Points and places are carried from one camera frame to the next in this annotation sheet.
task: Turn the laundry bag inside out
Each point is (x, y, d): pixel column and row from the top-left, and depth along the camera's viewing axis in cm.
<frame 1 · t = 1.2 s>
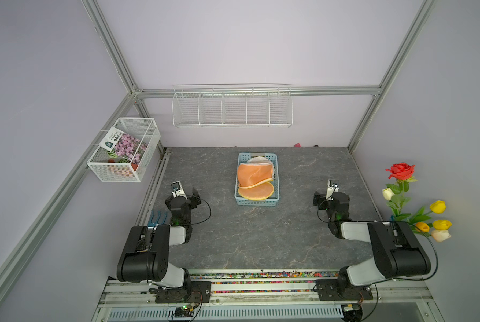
left hand: (185, 191, 91), fingers open
right hand: (326, 190, 94), fingers open
light blue plastic basket: (272, 200, 93), point 7 cm above the table
yellow tulip middle: (442, 224, 60), point 32 cm above the table
orange tulip: (422, 227, 59), point 32 cm above the table
white tulip bud: (387, 193, 70), point 29 cm above the table

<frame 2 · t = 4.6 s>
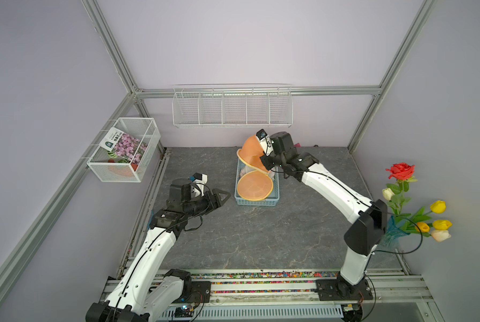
left hand: (226, 199, 73), fingers open
right hand: (265, 149, 83), fingers closed
the named things where they were.

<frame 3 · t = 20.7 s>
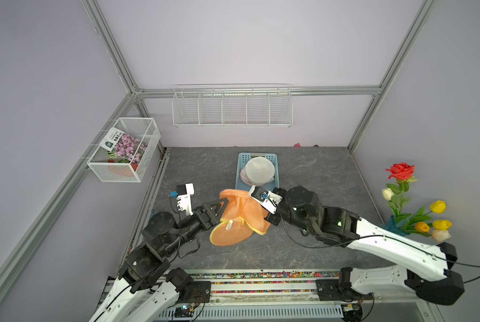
left hand: (227, 204, 59), fingers open
right hand: (258, 193, 63), fingers closed
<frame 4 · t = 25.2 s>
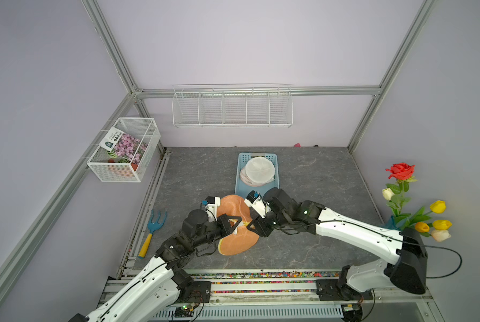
left hand: (242, 221, 71), fingers closed
right hand: (250, 223, 73), fingers open
blue garden fork: (151, 226, 93), on the table
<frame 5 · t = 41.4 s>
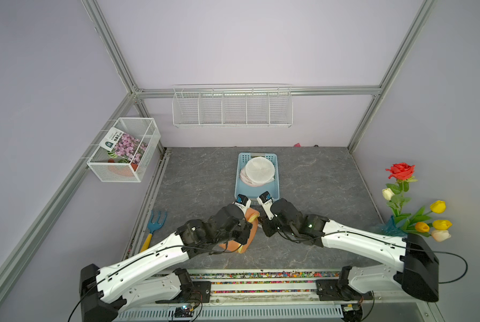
left hand: (250, 227, 70), fingers closed
right hand: (258, 217, 78), fingers closed
